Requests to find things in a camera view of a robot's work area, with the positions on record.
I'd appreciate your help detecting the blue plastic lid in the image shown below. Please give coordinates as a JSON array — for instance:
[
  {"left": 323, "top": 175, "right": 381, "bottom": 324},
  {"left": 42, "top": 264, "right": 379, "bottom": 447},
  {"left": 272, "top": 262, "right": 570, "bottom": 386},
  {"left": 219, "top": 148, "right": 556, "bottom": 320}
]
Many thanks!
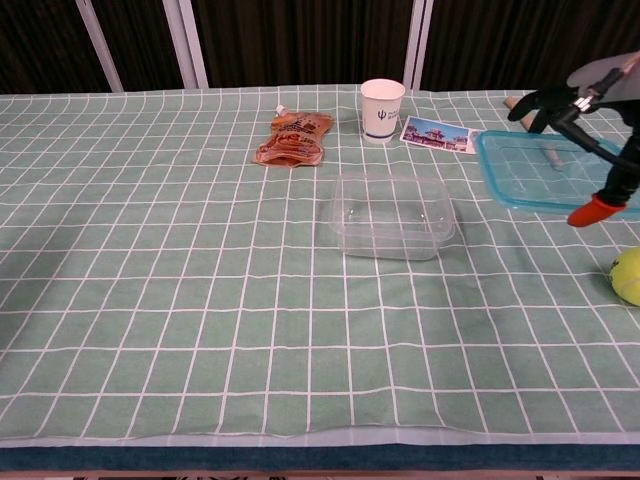
[{"left": 473, "top": 129, "right": 640, "bottom": 217}]

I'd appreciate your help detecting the clear plastic container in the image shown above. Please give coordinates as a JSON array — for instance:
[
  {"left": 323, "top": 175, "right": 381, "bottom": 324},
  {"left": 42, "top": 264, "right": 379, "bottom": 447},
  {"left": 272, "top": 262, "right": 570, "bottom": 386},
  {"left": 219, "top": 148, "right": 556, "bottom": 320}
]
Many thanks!
[{"left": 327, "top": 172, "right": 457, "bottom": 262}]

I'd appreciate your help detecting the wooden rolling pin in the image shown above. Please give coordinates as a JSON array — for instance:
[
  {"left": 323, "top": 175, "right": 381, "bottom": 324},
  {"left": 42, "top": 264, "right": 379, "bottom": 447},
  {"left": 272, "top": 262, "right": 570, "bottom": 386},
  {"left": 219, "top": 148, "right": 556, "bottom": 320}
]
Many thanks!
[{"left": 503, "top": 96, "right": 565, "bottom": 171}]

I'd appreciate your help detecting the black pleated curtain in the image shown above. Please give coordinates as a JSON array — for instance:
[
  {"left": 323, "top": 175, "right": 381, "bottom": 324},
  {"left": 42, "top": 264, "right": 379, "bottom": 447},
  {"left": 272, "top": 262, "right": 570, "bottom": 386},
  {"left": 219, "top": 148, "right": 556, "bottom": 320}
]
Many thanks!
[{"left": 0, "top": 0, "right": 640, "bottom": 96}]

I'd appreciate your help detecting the yellow tennis ball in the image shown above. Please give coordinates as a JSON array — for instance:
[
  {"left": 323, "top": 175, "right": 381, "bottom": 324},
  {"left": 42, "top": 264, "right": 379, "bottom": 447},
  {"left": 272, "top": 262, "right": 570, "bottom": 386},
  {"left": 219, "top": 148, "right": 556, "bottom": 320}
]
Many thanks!
[{"left": 608, "top": 248, "right": 640, "bottom": 306}]

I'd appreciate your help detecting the white paper cup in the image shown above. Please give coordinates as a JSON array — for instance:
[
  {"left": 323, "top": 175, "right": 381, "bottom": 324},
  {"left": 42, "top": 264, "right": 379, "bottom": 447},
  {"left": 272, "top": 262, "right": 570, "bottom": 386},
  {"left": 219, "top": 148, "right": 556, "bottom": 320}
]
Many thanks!
[{"left": 359, "top": 78, "right": 406, "bottom": 145}]

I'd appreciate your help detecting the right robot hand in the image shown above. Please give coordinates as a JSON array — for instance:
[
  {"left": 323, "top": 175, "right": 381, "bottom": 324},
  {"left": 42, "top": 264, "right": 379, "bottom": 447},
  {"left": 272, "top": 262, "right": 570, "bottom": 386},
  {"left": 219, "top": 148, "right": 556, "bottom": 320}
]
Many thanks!
[{"left": 507, "top": 49, "right": 640, "bottom": 229}]

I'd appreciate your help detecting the white frame post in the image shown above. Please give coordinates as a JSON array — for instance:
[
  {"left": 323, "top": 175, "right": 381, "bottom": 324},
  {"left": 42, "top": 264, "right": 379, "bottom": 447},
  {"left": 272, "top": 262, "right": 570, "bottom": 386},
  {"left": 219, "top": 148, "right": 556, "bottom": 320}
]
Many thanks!
[
  {"left": 162, "top": 0, "right": 210, "bottom": 90},
  {"left": 74, "top": 0, "right": 125, "bottom": 94},
  {"left": 401, "top": 0, "right": 434, "bottom": 91}
]

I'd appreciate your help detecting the orange sauce pouch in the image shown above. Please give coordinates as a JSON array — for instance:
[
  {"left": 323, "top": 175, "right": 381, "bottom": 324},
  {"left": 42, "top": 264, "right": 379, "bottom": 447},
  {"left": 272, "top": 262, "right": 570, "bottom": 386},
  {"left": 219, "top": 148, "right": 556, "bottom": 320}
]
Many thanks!
[{"left": 252, "top": 104, "right": 335, "bottom": 170}]

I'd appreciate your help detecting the photo postcard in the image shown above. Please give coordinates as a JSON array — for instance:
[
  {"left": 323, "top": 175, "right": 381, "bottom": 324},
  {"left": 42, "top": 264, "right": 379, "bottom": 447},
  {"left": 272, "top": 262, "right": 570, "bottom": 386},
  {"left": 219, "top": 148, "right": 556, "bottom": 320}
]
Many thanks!
[{"left": 399, "top": 115, "right": 484, "bottom": 155}]

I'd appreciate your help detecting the green checked tablecloth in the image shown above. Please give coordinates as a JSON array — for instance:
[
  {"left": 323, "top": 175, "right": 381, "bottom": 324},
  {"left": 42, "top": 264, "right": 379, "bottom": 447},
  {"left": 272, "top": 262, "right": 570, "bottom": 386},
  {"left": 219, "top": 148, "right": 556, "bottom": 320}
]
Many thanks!
[{"left": 0, "top": 83, "right": 640, "bottom": 449}]

